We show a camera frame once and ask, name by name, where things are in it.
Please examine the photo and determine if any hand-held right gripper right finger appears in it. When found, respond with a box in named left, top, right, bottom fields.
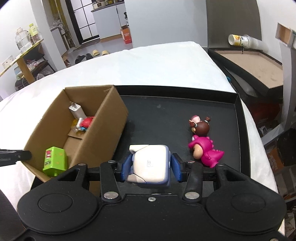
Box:
left=170, top=153, right=252, bottom=201

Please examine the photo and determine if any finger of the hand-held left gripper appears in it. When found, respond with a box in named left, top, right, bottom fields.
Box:
left=0, top=149, right=32, bottom=168

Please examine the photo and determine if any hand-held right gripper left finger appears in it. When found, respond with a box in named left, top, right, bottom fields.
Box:
left=52, top=153, right=136, bottom=201

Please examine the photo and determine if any white cube charger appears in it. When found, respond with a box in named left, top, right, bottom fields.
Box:
left=126, top=144, right=173, bottom=187

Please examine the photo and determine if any green cube charger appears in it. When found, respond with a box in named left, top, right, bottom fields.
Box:
left=42, top=146, right=68, bottom=177

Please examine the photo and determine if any brown cardboard box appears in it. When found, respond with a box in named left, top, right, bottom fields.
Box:
left=23, top=85, right=129, bottom=197

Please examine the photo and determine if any black tray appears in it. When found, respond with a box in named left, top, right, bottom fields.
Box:
left=31, top=85, right=251, bottom=197

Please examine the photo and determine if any red and blue toy figure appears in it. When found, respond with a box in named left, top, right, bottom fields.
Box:
left=72, top=116, right=96, bottom=133

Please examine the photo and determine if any white charger plug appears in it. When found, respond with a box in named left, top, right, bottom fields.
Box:
left=68, top=101, right=86, bottom=118

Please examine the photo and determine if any pink dinosaur figurine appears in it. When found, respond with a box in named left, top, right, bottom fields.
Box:
left=188, top=136, right=225, bottom=169

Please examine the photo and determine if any brown-haired figurine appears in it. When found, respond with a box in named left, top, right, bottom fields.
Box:
left=189, top=115, right=211, bottom=137

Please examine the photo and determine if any round side table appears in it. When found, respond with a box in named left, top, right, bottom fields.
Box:
left=0, top=38, right=44, bottom=84

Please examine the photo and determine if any small white box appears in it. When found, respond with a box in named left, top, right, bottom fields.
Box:
left=1, top=55, right=13, bottom=67

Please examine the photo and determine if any clear glass jar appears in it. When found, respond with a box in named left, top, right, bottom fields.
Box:
left=15, top=27, right=31, bottom=53

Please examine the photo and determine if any yellow label bottle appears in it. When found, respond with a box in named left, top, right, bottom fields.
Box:
left=28, top=23, right=42, bottom=44

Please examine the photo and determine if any black flat box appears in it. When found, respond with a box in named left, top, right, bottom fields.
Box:
left=207, top=46, right=284, bottom=96

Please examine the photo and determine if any white floor fan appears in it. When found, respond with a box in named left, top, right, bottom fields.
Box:
left=50, top=22, right=75, bottom=50

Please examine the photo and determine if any orange cardboard box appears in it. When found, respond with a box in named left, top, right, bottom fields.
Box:
left=120, top=27, right=133, bottom=44

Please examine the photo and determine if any white and black desk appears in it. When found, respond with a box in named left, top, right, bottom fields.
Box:
left=279, top=35, right=296, bottom=132

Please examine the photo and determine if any paper cup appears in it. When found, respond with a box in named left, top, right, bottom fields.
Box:
left=228, top=34, right=252, bottom=49

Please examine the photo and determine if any white kitchen cabinet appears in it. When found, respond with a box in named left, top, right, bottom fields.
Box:
left=91, top=1, right=126, bottom=40

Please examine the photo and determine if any black framed glass door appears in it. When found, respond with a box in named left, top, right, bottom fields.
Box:
left=69, top=0, right=100, bottom=44

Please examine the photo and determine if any white open-ended carton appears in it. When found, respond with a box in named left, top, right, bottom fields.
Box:
left=275, top=22, right=296, bottom=49

